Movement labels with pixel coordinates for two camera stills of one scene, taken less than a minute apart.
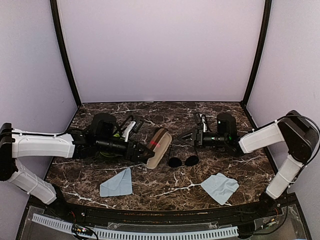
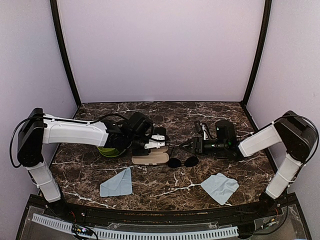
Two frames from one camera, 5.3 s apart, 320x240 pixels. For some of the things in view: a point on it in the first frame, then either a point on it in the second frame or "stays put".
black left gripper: x=133 y=155 to x=140 y=153
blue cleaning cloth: x=220 y=187 stays put
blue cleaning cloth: x=119 y=184 stays put
